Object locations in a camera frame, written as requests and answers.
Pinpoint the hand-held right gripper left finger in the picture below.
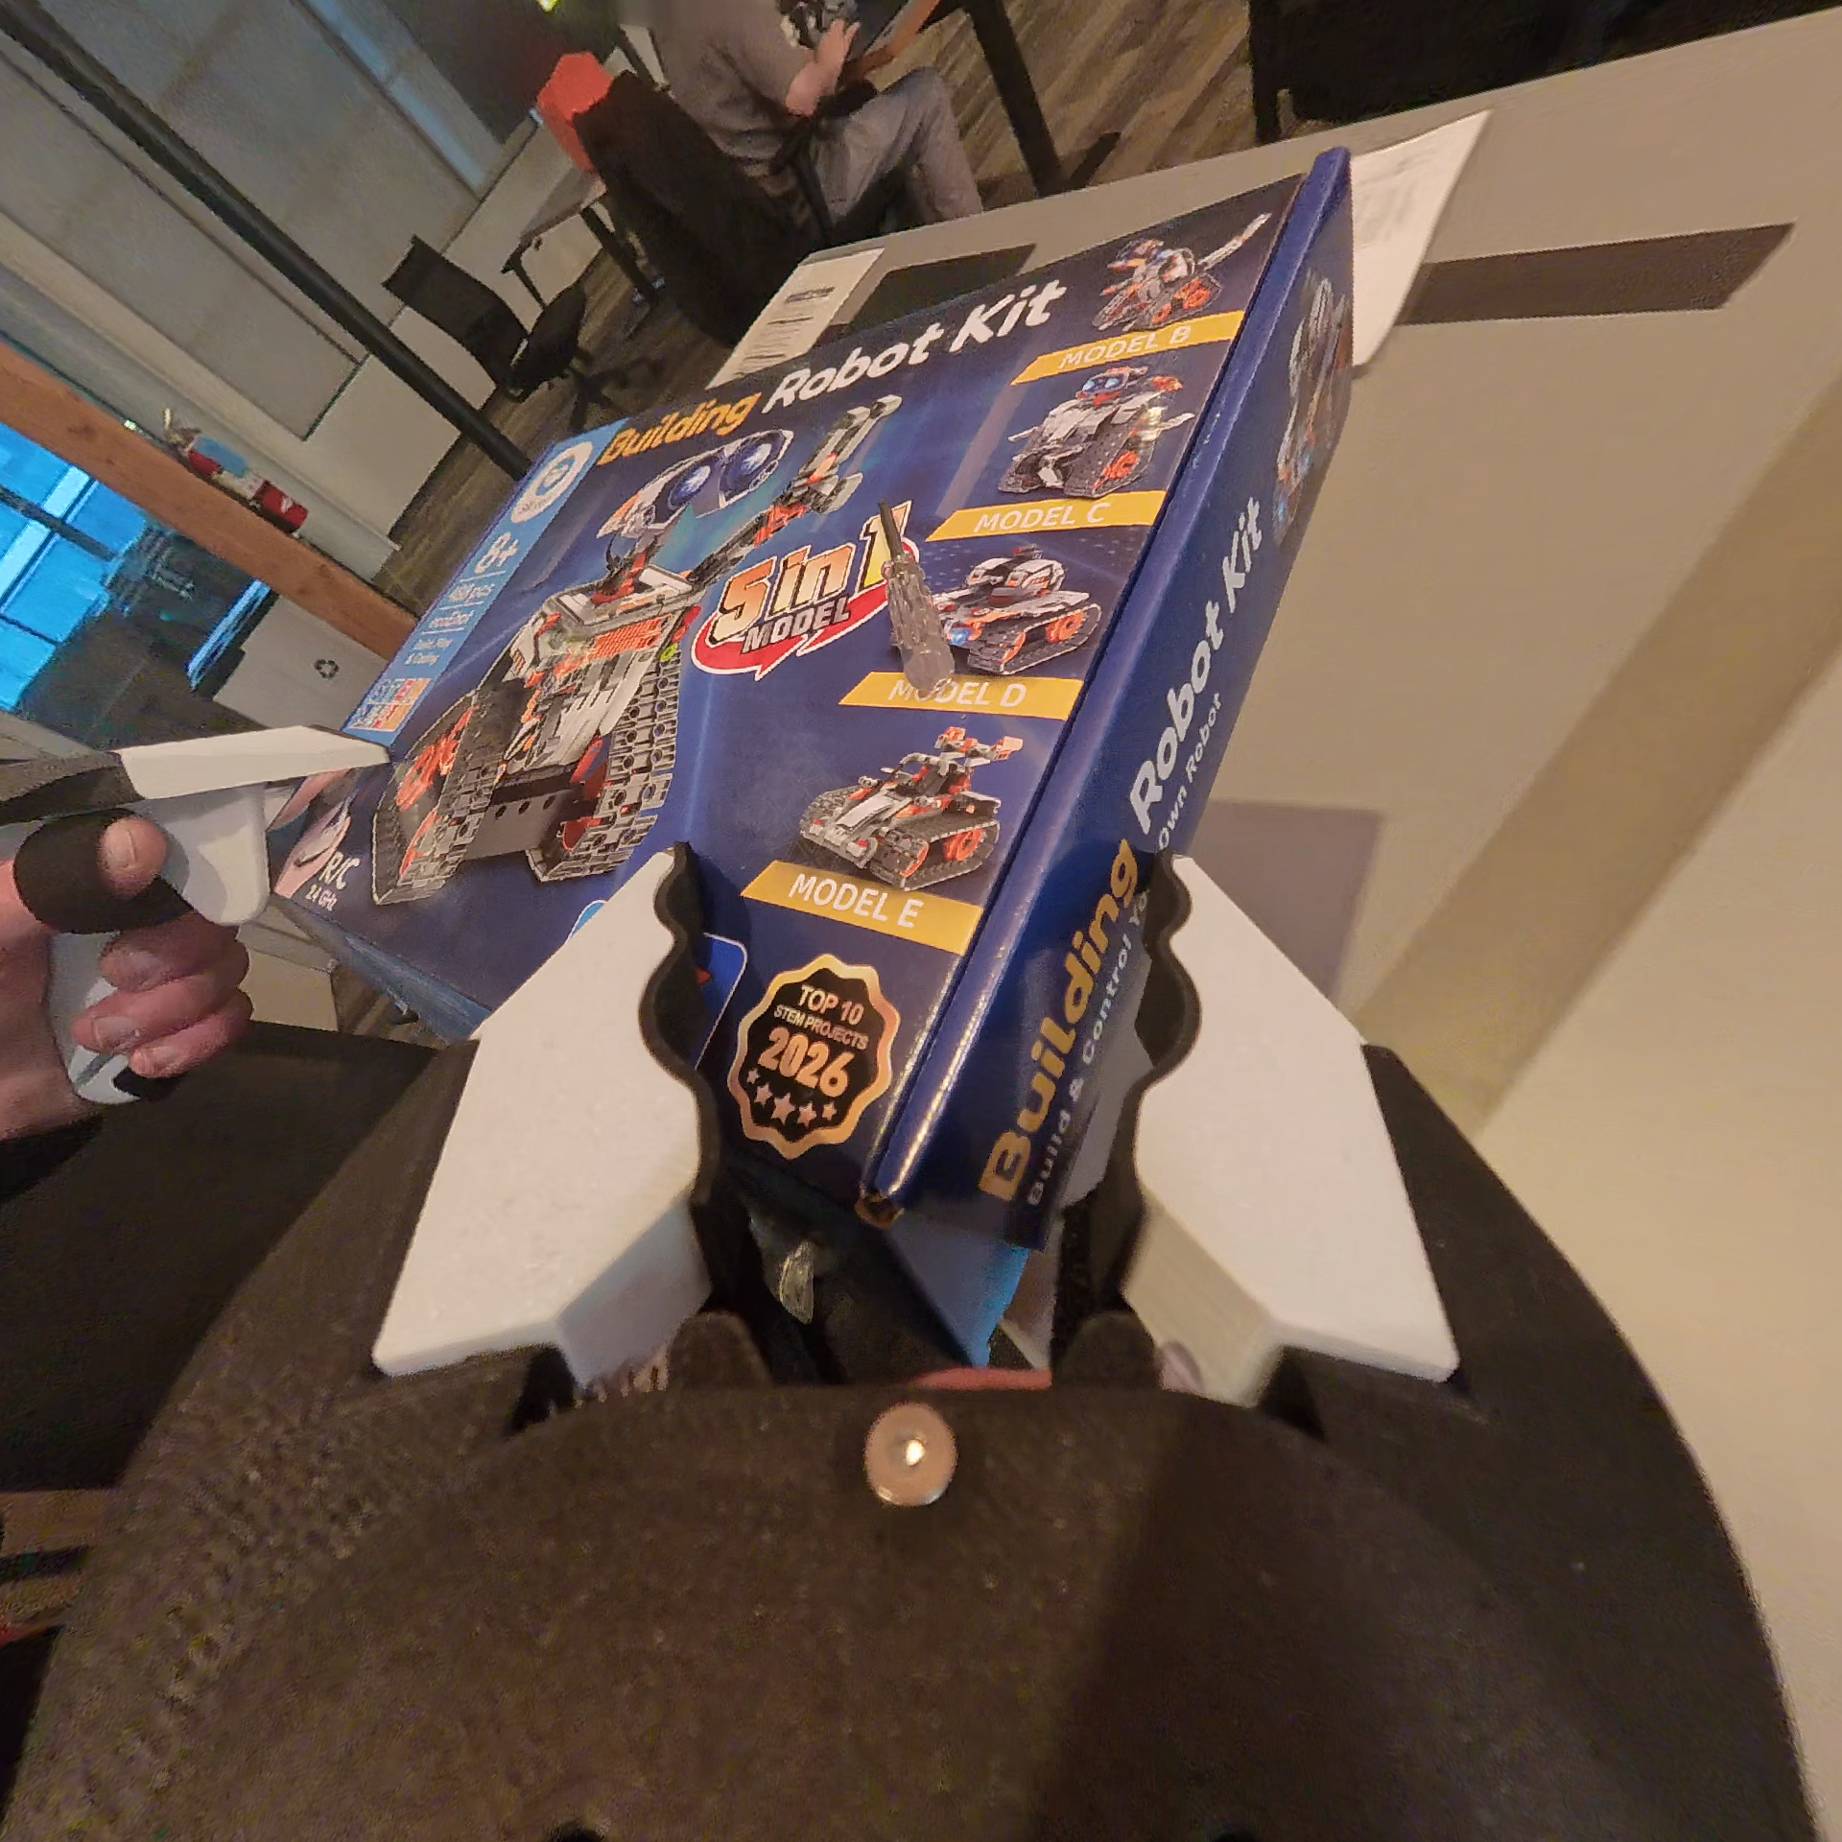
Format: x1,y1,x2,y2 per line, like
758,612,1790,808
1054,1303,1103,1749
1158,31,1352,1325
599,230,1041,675
377,848,716,1388

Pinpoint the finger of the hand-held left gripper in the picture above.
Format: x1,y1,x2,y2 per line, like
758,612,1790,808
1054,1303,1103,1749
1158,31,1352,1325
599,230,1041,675
115,725,392,810

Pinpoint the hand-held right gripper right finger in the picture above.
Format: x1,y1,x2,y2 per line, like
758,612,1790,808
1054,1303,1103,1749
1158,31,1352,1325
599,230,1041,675
1118,856,1459,1405

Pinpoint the blue robot kit box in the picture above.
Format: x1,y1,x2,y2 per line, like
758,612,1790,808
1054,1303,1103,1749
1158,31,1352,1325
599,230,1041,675
341,151,1360,1246

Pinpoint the person's left hand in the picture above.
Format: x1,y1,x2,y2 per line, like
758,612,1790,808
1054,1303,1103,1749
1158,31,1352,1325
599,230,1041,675
0,821,255,1141

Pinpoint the red fire extinguisher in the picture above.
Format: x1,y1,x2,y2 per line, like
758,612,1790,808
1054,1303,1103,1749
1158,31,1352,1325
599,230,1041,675
171,432,309,540

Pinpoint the small black office chair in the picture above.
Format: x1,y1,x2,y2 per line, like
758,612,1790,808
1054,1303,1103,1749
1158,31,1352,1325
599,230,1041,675
382,238,595,407

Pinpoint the black pole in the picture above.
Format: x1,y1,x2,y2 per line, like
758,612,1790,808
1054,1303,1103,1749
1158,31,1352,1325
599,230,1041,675
0,0,538,480

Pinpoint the large black office chair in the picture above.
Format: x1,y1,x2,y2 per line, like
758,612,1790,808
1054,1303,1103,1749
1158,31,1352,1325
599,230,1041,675
531,52,837,336

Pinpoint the printed instruction booklet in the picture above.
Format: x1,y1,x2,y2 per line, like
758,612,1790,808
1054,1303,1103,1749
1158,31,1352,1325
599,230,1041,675
712,243,890,393

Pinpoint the white blue printed sheet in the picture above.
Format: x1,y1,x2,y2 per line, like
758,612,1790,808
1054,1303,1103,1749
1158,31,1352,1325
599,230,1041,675
1347,109,1495,369

